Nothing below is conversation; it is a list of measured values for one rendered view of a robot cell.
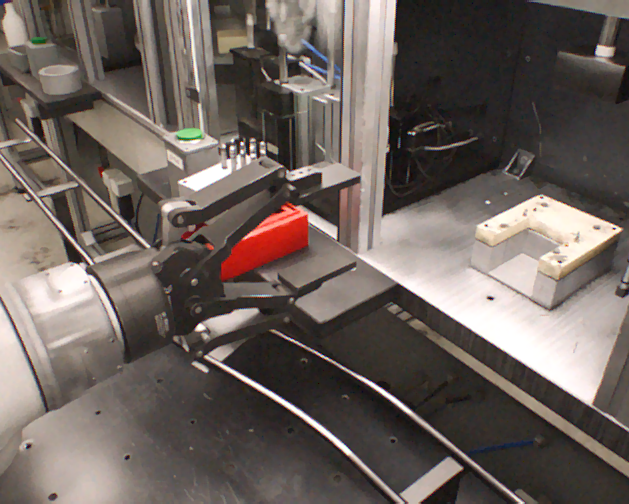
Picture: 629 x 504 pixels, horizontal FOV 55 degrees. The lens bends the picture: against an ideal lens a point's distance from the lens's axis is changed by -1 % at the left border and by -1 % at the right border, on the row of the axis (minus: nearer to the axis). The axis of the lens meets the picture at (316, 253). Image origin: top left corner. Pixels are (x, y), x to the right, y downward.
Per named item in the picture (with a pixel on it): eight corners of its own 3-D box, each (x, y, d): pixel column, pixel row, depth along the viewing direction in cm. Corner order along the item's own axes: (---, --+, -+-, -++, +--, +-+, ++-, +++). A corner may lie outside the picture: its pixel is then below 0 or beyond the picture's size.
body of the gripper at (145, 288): (135, 390, 42) (245, 336, 47) (112, 294, 38) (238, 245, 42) (94, 335, 47) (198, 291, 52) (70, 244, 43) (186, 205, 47)
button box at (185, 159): (170, 199, 102) (160, 133, 96) (210, 186, 106) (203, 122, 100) (193, 217, 97) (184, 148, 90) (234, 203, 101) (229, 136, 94)
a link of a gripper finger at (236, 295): (194, 300, 45) (189, 317, 45) (304, 298, 52) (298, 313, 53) (170, 276, 47) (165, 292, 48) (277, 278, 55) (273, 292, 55)
